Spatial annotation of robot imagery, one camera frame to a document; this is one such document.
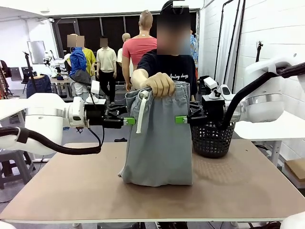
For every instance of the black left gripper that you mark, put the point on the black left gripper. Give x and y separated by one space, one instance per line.
95 115

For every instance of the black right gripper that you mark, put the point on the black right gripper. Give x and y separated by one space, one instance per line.
213 111

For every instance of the grey training pants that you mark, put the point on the grey training pants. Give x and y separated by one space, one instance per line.
162 148

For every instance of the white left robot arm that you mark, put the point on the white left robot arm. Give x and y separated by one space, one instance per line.
45 112

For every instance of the person's right forearm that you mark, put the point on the person's right forearm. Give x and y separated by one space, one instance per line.
140 80

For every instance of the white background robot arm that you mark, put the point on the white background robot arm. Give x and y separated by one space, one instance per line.
57 64

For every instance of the person's right hand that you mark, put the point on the person's right hand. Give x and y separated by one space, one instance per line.
162 86

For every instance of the black crumpled cloth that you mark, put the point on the black crumpled cloth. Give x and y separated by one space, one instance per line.
121 140

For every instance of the black mesh basket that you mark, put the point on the black mesh basket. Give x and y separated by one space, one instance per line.
212 143

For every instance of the black chair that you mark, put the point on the black chair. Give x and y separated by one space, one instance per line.
203 78

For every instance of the person in black t-shirt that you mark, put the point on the person in black t-shirt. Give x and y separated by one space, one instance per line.
178 66

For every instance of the person in cream polo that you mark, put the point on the person in cream polo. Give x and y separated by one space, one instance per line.
106 64

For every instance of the mannequin in yellow shirt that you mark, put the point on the mannequin in yellow shirt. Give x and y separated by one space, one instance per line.
91 59

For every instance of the dark blue jeans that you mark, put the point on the dark blue jeans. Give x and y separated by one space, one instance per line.
40 84

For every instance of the tall black tripod stand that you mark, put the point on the tall black tripod stand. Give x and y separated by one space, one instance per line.
259 51

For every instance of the grey plastic stool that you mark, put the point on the grey plastic stool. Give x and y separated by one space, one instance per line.
12 162

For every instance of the brown cardboard box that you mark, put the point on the brown cardboard box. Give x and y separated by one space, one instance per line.
296 169

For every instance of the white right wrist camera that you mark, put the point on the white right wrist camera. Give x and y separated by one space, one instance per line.
215 88

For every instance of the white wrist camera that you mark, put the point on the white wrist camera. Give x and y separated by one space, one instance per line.
215 88
95 89

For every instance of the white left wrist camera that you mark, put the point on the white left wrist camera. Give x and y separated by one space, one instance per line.
95 89

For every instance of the black backdrop frame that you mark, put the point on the black backdrop frame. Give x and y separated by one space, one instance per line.
221 35

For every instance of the wall whiteboard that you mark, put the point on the wall whiteboard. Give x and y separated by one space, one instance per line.
35 52

